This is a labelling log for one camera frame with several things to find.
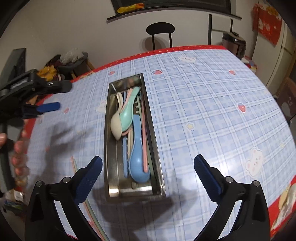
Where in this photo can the blue chopstick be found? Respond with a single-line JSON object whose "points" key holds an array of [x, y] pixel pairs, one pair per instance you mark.
{"points": [[124, 156]]}

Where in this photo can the black rice cooker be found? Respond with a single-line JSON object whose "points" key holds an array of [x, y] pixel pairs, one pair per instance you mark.
{"points": [[234, 43]]}

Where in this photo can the snack package pile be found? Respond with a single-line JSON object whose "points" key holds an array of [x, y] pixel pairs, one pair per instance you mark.
{"points": [[50, 71]]}

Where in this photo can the person's left hand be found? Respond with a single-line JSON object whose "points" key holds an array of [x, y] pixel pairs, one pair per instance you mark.
{"points": [[14, 144]]}

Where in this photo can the small side stool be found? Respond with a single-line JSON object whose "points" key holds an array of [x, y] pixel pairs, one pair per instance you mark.
{"points": [[73, 64]]}

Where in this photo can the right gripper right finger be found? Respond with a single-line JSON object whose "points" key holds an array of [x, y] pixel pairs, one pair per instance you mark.
{"points": [[210, 177]]}

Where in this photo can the beige spoon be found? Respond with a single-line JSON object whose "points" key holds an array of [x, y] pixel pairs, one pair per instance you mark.
{"points": [[115, 123]]}

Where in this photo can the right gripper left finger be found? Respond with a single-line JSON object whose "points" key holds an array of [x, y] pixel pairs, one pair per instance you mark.
{"points": [[85, 178]]}

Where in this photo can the green chopstick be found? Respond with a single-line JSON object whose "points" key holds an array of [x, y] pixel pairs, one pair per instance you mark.
{"points": [[93, 221]]}

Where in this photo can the green spoon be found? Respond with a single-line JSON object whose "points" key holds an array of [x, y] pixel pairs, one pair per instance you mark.
{"points": [[134, 95]]}

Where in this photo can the blue spoon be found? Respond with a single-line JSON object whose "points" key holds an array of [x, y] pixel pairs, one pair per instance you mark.
{"points": [[136, 164]]}

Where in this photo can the black round chair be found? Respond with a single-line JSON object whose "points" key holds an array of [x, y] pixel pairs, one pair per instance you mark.
{"points": [[160, 28]]}

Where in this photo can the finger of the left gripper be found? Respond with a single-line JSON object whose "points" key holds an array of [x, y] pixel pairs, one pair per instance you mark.
{"points": [[54, 87], [48, 107]]}

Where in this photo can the pink spoon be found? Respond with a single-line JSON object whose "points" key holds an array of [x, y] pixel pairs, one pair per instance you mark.
{"points": [[127, 112]]}

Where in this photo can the metal utensil tray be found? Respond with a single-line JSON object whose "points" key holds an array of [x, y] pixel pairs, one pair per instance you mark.
{"points": [[117, 187]]}

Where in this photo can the beige chopstick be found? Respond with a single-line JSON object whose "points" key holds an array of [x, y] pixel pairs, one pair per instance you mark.
{"points": [[130, 140]]}

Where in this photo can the blue plaid table mat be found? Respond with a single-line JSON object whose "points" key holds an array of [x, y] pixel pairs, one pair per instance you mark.
{"points": [[203, 101]]}

